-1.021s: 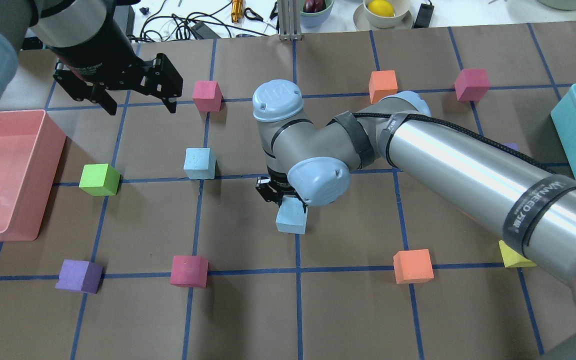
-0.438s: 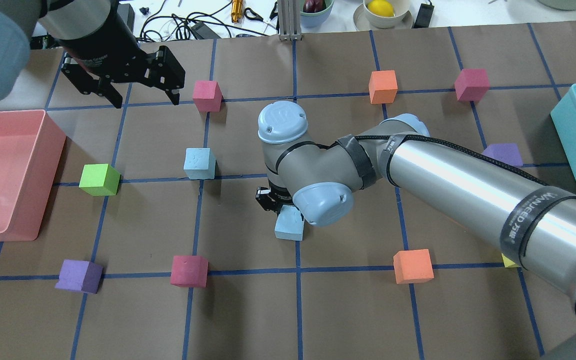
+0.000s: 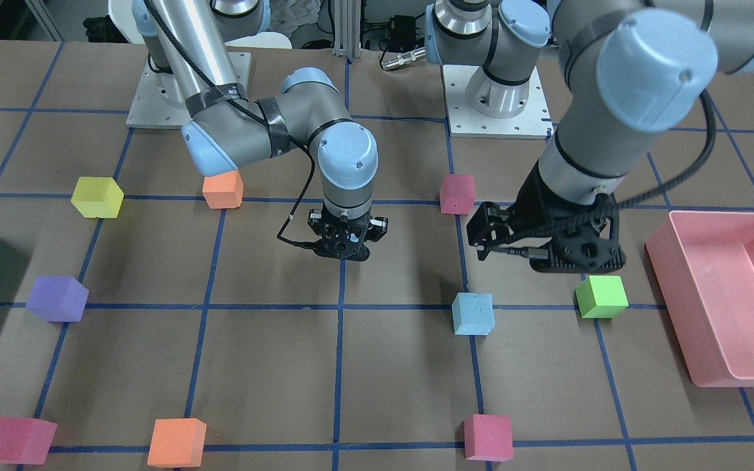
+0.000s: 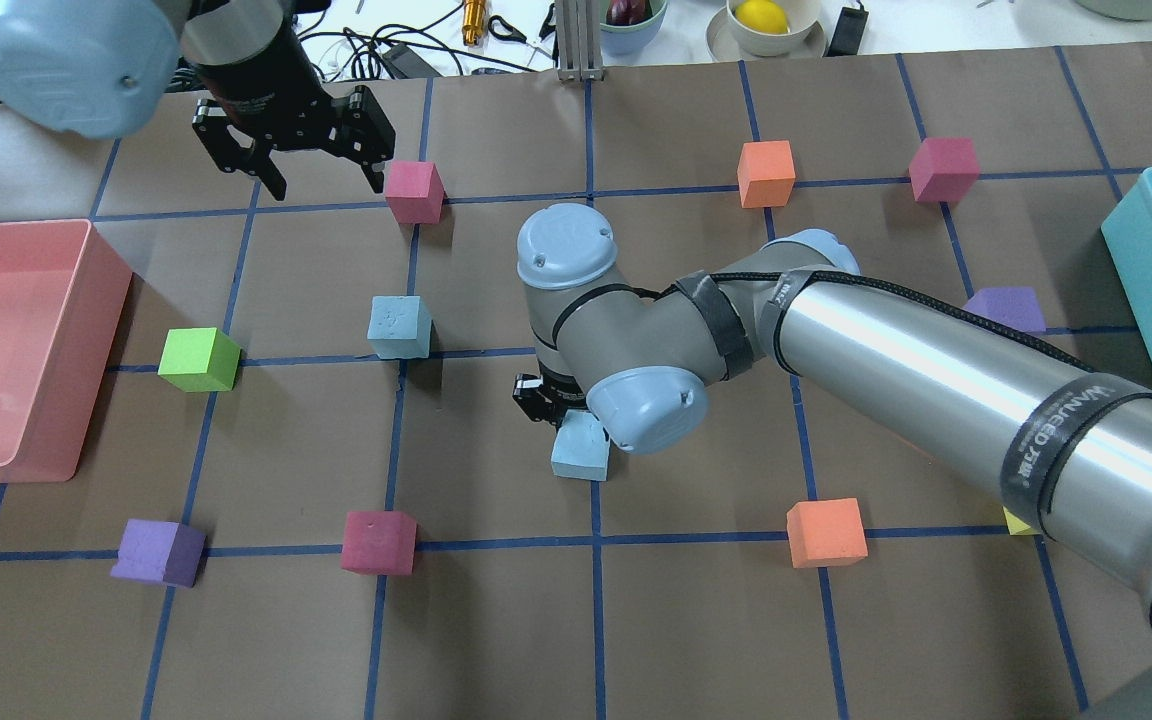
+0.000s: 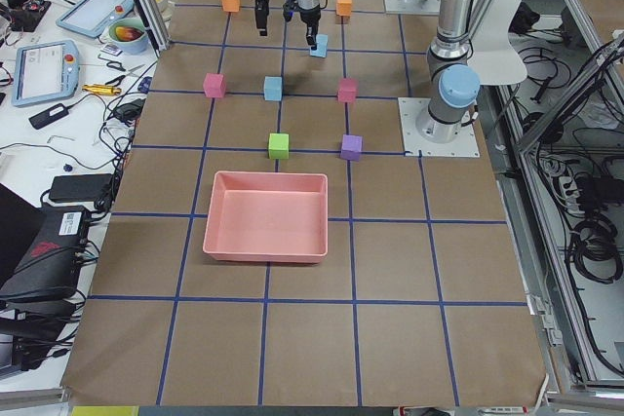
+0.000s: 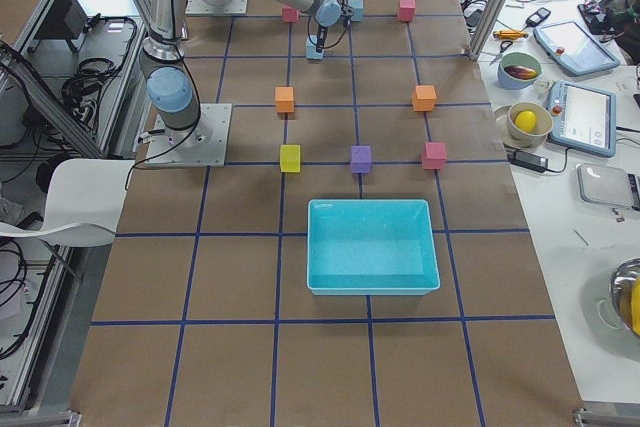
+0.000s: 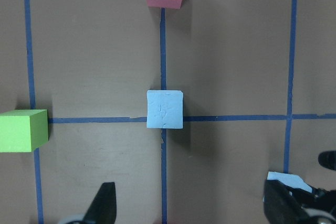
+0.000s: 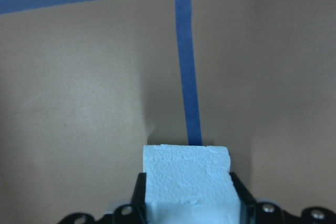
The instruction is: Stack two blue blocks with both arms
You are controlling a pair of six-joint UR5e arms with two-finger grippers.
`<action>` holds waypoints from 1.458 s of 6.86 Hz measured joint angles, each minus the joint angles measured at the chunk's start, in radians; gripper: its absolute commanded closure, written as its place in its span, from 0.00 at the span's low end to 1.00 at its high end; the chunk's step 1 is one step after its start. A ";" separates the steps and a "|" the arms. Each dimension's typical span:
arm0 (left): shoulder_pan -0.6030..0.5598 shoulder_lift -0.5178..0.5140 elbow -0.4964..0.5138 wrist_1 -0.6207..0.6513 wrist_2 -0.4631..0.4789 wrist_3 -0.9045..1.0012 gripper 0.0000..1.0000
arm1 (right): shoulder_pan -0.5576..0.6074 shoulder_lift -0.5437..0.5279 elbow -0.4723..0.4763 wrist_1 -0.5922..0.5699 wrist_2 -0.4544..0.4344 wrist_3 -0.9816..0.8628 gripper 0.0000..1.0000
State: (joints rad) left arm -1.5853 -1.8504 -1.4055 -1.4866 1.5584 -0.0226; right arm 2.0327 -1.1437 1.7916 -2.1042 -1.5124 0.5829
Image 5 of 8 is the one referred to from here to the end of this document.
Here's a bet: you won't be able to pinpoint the pink foam block near base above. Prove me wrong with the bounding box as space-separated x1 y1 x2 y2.
337 78 358 103

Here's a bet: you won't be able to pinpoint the orange foam block right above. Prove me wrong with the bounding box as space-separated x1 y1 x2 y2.
335 0 353 18

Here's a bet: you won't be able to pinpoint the pink foam block far side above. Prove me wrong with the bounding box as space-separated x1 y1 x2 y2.
203 73 226 98

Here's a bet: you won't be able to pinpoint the white mug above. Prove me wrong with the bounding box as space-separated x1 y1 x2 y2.
155 0 175 20

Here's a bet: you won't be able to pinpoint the black scissors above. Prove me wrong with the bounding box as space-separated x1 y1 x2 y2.
104 60 143 87

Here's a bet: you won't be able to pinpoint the black power brick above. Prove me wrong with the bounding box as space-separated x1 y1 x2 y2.
48 173 112 203

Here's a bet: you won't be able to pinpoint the blue bowl with fruit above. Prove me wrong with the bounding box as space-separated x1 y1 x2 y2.
107 18 149 55

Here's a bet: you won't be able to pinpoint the brown paper table cover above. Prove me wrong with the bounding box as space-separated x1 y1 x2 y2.
62 0 546 407

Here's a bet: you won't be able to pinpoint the teach pendant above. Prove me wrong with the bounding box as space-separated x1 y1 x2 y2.
56 0 135 38
12 40 80 107

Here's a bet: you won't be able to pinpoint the white chair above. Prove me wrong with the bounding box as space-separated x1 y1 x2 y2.
467 0 527 86

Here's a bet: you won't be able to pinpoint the light blue carried foam block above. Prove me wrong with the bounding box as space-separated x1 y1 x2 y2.
309 34 329 58

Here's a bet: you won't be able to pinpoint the teach pendant near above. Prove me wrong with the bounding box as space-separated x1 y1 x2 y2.
12 40 80 107

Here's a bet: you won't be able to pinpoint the teach pendant far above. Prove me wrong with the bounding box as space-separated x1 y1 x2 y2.
56 0 135 38

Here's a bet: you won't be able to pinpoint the orange foam block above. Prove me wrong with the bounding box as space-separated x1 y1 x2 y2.
220 0 241 13
335 0 353 18

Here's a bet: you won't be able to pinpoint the black laptop computer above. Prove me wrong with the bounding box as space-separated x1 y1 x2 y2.
1 186 91 318

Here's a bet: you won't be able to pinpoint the light blue centre foam block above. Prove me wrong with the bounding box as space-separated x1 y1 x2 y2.
263 76 283 101

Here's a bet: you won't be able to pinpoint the orange foam block left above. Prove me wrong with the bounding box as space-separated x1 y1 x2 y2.
220 0 241 13

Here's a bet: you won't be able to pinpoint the purple foam block near base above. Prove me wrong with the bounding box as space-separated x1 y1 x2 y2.
339 134 364 162

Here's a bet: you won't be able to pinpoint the pink plastic tray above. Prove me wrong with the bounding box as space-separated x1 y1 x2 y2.
203 170 329 264

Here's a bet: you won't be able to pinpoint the green foam block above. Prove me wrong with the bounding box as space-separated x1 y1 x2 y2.
268 132 290 160

